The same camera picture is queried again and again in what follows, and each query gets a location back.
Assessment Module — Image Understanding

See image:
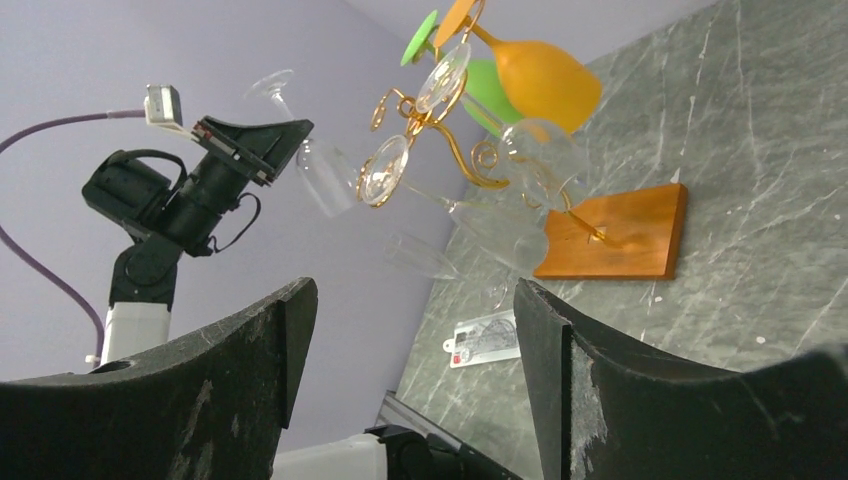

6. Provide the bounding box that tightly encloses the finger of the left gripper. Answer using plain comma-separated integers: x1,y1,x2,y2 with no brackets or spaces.
201,116,314,183

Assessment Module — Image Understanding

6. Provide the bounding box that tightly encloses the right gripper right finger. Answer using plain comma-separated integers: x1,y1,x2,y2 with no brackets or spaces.
513,279,847,479

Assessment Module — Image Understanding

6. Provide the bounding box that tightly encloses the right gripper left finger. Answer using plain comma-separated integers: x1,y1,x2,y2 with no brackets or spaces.
1,277,318,479

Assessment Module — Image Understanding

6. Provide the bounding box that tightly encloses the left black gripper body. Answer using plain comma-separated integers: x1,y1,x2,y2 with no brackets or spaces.
190,122,275,186

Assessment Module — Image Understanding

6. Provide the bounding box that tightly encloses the green plastic wine glass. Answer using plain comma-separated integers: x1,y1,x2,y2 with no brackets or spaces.
400,10,523,136

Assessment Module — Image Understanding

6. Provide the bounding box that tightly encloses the orange plastic wine glass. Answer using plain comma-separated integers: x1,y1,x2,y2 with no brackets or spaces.
434,0,602,133

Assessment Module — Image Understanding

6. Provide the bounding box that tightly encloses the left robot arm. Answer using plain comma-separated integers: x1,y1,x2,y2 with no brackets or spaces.
82,116,318,479

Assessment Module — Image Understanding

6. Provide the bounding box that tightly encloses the flat blister pack on table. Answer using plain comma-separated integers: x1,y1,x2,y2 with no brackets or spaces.
442,310,521,369

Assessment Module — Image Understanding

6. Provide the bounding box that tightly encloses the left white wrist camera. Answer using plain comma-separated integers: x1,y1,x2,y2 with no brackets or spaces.
144,84,192,139

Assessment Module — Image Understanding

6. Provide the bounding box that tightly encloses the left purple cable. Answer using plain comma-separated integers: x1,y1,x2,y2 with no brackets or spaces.
0,109,148,362

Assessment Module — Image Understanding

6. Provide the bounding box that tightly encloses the gold wire glass rack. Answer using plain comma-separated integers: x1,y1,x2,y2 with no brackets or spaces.
355,1,688,280

